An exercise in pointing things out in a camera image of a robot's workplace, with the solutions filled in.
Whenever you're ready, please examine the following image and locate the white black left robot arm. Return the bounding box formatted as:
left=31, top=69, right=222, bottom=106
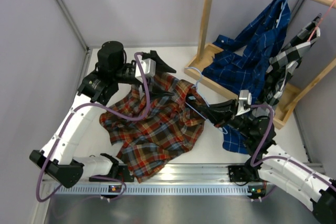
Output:
left=29, top=41, right=176, bottom=188

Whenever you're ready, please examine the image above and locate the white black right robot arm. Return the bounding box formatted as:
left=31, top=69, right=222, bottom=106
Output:
left=197, top=99, right=335, bottom=223

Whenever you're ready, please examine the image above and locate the aluminium corner frame post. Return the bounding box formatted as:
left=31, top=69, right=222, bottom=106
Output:
left=55, top=0, right=89, bottom=52

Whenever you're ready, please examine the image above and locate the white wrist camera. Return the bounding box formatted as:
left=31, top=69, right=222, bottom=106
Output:
left=135, top=59, right=156, bottom=81
left=236, top=90, right=252, bottom=116

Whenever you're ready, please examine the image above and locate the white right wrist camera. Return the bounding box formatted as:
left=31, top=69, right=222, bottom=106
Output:
left=236, top=90, right=252, bottom=116

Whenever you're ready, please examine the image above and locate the perforated white cable duct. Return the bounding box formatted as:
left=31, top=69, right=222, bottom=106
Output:
left=57, top=184, right=252, bottom=196

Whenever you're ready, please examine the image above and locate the red brown plaid shirt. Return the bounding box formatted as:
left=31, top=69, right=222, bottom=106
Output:
left=99, top=73, right=205, bottom=183

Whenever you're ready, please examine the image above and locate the black white checkered shirt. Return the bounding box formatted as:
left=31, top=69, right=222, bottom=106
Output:
left=256, top=14, right=321, bottom=110

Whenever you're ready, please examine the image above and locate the wooden rack upright post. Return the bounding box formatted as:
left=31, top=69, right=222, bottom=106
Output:
left=196, top=0, right=212, bottom=63

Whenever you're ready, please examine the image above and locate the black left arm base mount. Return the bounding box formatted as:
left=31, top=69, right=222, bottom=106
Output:
left=89, top=164, right=134, bottom=182

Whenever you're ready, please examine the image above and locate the wooden diagonal rack brace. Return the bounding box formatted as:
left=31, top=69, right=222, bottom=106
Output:
left=285, top=58, right=336, bottom=110

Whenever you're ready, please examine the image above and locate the pink wire hanger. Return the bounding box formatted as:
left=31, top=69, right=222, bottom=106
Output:
left=307, top=0, right=336, bottom=41

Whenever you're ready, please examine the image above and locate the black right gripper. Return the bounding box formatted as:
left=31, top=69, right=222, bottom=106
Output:
left=197, top=99, right=254, bottom=138

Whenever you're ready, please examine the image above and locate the wooden rack base tray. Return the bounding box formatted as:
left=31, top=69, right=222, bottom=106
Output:
left=184, top=44, right=301, bottom=130

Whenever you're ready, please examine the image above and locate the blue plaid shirt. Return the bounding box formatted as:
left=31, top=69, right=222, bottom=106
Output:
left=202, top=0, right=291, bottom=154

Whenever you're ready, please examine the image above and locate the blue hanger under blue shirt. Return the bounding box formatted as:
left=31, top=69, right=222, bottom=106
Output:
left=275, top=0, right=289, bottom=28

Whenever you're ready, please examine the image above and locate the light blue wire hanger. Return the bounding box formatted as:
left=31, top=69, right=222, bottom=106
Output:
left=184, top=67, right=228, bottom=135

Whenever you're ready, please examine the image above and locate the aluminium table edge rail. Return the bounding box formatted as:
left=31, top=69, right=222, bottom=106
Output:
left=43, top=163, right=329, bottom=183

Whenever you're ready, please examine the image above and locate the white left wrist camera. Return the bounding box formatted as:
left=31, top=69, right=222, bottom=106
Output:
left=135, top=59, right=156, bottom=81

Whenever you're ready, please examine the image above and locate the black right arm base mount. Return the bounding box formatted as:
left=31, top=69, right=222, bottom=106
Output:
left=228, top=165, right=261, bottom=184

